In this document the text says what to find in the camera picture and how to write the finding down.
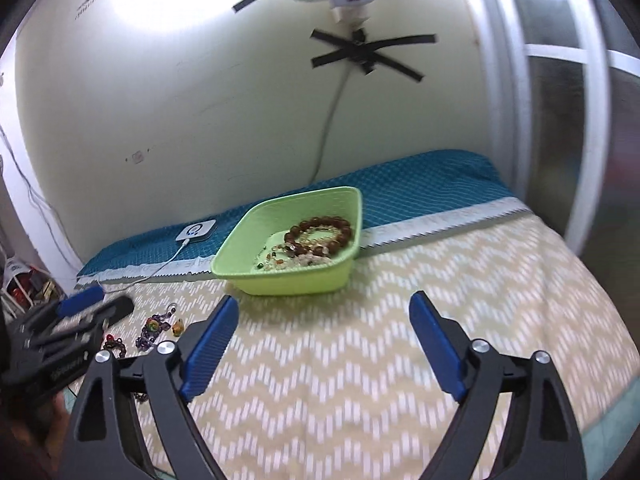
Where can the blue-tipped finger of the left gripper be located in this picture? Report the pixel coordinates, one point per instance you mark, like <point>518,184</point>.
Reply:
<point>80,301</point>

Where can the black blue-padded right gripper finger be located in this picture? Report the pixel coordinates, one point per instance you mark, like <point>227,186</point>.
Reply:
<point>541,439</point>

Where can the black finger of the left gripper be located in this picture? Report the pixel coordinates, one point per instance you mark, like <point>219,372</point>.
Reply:
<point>108,314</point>

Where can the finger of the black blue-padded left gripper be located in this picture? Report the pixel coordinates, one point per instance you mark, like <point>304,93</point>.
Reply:
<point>105,439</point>

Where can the cluttered items at left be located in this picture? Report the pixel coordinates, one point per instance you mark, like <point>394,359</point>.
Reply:
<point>24,287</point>

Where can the small yellow charm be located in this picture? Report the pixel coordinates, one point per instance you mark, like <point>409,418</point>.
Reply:
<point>177,329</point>

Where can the white controller pad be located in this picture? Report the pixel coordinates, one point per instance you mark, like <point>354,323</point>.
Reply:
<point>196,231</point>

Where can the green plastic tray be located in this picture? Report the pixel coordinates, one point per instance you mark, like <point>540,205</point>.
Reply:
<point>301,244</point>

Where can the beige chevron bedsheet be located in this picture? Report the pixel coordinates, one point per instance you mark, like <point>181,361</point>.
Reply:
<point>337,386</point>

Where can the teal blue pillow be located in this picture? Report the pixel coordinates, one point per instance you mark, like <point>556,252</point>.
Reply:
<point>387,203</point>

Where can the black tape cross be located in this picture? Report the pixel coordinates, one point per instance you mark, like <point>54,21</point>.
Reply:
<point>367,54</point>

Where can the white framed glass door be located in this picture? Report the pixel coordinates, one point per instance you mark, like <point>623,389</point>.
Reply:
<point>570,84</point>

